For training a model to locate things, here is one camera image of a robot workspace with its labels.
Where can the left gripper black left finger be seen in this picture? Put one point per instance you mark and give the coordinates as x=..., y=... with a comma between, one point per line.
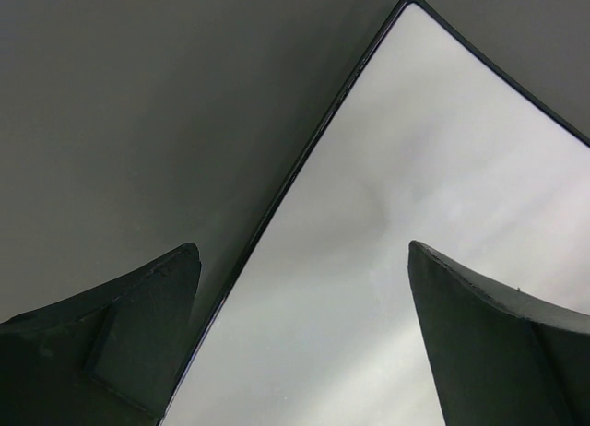
x=110, y=355

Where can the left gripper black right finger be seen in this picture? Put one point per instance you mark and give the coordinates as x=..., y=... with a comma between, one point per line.
x=498, y=356

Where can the white square plate black rim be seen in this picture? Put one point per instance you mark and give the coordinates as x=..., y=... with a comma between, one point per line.
x=429, y=142

